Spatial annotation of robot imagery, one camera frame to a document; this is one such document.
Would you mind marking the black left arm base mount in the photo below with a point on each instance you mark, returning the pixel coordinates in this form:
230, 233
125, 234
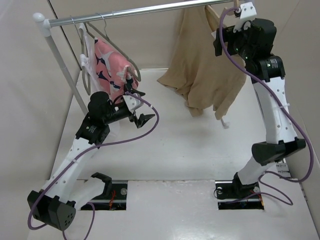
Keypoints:
114, 195

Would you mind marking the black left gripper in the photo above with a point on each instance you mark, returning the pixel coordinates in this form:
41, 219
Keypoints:
142, 119

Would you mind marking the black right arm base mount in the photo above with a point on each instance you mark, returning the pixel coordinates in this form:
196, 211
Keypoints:
233, 195

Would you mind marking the aluminium rail right side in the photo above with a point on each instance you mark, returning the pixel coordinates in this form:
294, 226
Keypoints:
283, 169

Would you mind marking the beige t shirt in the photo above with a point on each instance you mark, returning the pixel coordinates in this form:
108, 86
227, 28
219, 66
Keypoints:
203, 79

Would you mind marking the white garment on hanger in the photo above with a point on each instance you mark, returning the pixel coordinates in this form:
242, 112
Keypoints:
95, 85

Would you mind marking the white clothes rack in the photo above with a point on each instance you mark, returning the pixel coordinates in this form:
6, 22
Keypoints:
149, 31

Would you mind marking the grey hanger with pink shirt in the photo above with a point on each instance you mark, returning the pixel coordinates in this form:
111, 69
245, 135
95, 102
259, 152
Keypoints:
135, 72

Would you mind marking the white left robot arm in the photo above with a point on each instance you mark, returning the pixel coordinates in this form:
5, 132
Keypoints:
56, 203

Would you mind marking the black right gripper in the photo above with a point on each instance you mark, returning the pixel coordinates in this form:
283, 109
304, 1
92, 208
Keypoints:
230, 36

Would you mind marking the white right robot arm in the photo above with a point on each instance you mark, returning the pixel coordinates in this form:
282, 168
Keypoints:
281, 141

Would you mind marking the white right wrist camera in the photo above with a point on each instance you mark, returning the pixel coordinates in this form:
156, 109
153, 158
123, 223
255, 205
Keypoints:
245, 12

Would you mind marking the pink patterned shirt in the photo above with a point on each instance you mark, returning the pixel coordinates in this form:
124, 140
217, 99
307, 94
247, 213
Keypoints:
112, 69

